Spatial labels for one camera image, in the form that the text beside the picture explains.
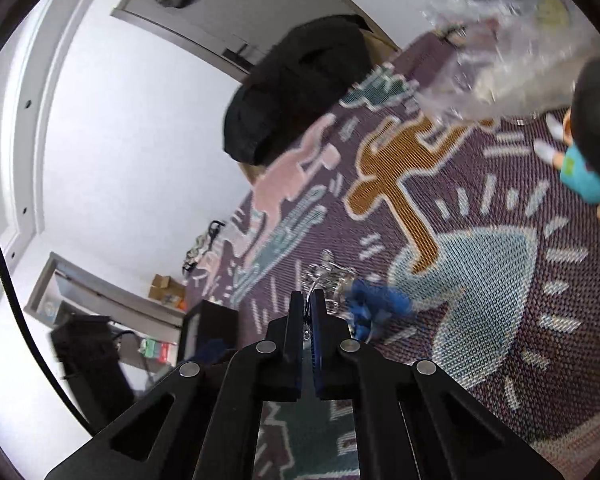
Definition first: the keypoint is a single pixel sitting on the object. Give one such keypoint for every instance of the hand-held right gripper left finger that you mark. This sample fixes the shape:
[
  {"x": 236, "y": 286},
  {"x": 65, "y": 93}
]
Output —
[{"x": 292, "y": 340}]

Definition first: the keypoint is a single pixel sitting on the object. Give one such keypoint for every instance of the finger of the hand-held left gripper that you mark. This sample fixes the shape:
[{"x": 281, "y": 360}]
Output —
[{"x": 212, "y": 351}]

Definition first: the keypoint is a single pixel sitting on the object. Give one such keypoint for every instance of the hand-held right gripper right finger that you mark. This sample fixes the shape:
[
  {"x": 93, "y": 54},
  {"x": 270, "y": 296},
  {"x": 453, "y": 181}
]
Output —
[{"x": 320, "y": 350}]

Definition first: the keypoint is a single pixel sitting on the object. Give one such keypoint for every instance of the black box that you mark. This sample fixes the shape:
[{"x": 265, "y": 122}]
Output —
[{"x": 212, "y": 320}]

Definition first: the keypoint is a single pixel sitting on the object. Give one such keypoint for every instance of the blue jewelry piece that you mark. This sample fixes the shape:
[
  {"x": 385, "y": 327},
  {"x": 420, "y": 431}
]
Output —
[{"x": 375, "y": 302}]

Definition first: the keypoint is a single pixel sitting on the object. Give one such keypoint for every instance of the green red box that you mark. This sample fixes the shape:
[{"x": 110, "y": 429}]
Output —
[{"x": 156, "y": 351}]

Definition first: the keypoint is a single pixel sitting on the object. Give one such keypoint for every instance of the cardboard box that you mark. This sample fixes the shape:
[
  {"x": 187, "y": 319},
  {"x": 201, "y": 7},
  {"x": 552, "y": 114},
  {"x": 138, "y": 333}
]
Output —
[{"x": 164, "y": 287}]

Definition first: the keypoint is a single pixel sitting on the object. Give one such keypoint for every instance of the black shoe rack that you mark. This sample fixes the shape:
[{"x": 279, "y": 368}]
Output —
[{"x": 202, "y": 245}]

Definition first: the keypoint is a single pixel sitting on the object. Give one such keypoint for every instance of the printed purple blanket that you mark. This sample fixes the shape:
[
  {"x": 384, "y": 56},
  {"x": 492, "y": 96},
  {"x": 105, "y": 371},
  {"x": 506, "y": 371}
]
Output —
[{"x": 480, "y": 270}]

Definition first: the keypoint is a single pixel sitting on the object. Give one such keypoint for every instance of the brown chair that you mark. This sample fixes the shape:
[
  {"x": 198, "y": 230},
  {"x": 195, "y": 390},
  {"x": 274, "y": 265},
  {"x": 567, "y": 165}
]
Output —
[{"x": 380, "y": 40}]

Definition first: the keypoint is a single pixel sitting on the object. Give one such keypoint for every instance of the black-haired doll figure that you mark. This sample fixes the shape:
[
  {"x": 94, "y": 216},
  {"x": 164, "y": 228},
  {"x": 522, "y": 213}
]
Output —
[{"x": 587, "y": 170}]

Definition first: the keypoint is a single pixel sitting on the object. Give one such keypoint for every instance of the grey door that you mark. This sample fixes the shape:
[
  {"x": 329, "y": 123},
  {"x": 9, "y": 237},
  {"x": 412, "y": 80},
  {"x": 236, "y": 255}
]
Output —
[{"x": 220, "y": 5}]

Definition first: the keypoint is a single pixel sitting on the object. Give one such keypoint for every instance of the clear plastic bag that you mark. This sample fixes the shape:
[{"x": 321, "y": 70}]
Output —
[{"x": 490, "y": 45}]

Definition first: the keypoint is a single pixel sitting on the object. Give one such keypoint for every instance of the grey open door frame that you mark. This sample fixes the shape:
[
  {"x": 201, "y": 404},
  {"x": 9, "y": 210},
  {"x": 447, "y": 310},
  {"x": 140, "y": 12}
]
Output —
[{"x": 105, "y": 292}]

